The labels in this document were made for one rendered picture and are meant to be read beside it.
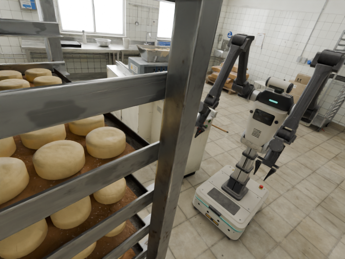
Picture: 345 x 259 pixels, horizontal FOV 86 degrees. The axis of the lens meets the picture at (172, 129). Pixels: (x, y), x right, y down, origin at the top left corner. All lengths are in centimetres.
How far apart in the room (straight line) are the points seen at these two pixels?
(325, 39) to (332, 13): 48
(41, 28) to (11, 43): 442
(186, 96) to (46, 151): 16
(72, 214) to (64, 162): 9
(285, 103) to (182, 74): 139
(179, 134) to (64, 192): 13
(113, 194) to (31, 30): 42
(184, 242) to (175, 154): 169
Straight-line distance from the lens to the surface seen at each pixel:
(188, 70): 18
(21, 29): 57
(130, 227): 40
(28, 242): 29
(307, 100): 107
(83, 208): 30
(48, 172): 23
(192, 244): 191
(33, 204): 20
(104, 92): 17
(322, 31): 558
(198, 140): 199
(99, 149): 24
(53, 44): 59
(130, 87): 18
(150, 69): 223
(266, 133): 156
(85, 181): 21
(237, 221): 184
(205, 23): 18
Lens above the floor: 166
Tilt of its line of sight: 31 degrees down
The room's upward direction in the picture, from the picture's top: 9 degrees clockwise
